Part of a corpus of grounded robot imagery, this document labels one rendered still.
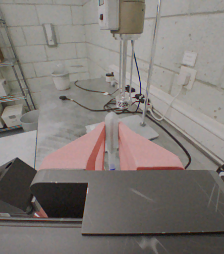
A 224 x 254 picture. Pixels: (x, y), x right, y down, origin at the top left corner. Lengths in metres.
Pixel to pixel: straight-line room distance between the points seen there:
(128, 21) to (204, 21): 0.32
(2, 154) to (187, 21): 0.92
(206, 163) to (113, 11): 0.57
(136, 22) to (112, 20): 0.07
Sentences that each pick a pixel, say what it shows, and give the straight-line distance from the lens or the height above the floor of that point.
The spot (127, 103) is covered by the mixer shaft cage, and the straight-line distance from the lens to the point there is 0.55.
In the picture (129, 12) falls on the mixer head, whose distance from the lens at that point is 0.47.
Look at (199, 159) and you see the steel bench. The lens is 0.62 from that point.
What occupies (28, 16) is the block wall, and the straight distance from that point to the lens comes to 2.50.
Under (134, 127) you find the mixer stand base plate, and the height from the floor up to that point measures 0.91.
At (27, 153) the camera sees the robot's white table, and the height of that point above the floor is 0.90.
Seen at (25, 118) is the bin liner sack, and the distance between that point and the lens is 2.07.
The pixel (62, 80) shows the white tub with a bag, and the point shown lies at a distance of 1.17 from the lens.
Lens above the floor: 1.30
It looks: 36 degrees down
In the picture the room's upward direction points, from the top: 1 degrees counter-clockwise
